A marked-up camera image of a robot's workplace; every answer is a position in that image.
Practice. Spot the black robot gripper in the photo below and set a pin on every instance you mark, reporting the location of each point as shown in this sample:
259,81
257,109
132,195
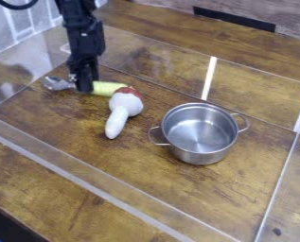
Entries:
87,40

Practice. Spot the white red toy mushroom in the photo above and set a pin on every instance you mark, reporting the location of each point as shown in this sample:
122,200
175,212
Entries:
126,105

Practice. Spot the stainless steel pot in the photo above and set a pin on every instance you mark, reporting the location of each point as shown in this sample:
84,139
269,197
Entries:
200,132

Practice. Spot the clear acrylic enclosure panel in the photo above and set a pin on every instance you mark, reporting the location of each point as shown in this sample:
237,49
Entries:
83,188

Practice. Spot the black wall baseboard strip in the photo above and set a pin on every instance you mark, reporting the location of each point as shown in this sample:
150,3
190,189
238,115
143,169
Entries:
235,19

